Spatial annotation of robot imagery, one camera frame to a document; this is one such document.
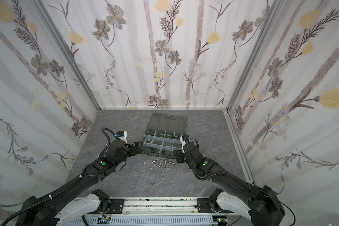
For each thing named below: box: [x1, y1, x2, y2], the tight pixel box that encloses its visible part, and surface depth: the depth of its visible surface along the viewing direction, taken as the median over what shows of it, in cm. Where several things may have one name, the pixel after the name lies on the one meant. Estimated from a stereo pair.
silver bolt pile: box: [152, 157, 177, 174], surface depth 91 cm
